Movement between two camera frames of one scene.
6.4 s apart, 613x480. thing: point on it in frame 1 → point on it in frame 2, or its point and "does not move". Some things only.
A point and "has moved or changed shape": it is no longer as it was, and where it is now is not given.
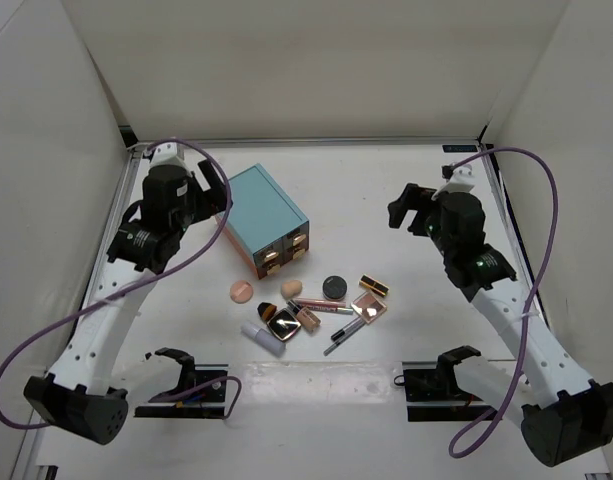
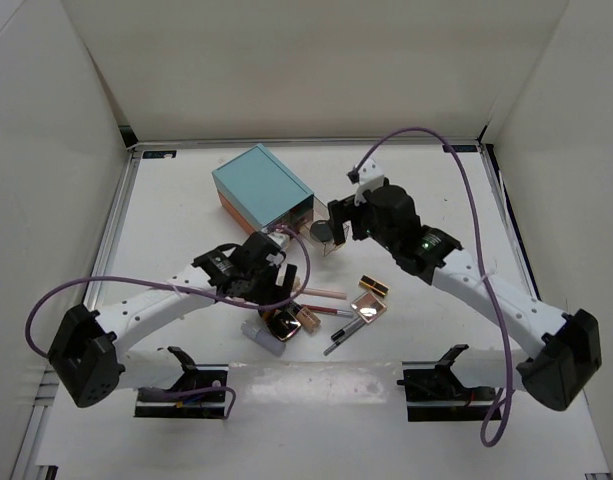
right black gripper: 412,198 → 337,212
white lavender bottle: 269,342 does not move
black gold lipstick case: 374,285 does not move
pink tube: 324,301 has moved or changed shape
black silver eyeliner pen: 340,336 does not move
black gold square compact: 284,325 does not move
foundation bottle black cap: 304,315 does not move
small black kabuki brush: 266,310 does not move
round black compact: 334,287 → 321,231
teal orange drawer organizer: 264,224 has moved or changed shape
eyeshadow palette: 368,306 does not move
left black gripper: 212,200 → 274,292
